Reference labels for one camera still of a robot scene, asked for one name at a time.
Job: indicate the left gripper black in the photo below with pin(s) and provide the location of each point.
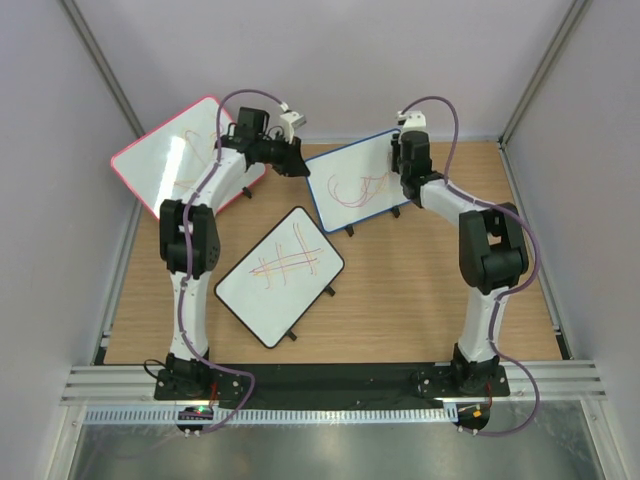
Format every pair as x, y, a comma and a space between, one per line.
293, 163

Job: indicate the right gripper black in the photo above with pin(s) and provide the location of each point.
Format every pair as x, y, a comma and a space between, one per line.
395, 149

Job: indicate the blue framed whiteboard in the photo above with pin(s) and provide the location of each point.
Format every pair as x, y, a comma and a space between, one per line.
354, 182

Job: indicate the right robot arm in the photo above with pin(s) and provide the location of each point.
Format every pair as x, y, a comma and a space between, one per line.
492, 255

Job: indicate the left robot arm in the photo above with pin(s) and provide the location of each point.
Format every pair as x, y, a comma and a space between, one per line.
190, 244

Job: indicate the black framed whiteboard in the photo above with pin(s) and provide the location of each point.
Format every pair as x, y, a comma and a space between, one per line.
271, 288

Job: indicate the pink framed whiteboard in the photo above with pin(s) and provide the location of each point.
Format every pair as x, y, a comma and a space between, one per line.
167, 162

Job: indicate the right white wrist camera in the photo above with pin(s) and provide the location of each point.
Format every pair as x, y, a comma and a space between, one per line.
411, 120

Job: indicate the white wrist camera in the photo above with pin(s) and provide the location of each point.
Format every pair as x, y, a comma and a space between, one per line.
290, 121
411, 120

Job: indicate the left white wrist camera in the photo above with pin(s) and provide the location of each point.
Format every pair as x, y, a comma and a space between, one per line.
290, 121

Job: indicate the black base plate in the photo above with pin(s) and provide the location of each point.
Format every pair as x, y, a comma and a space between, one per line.
332, 385

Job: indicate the slotted cable duct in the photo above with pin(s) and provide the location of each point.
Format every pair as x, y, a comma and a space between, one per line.
182, 415

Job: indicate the aluminium frame rail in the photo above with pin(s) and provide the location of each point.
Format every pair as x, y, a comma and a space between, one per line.
120, 384

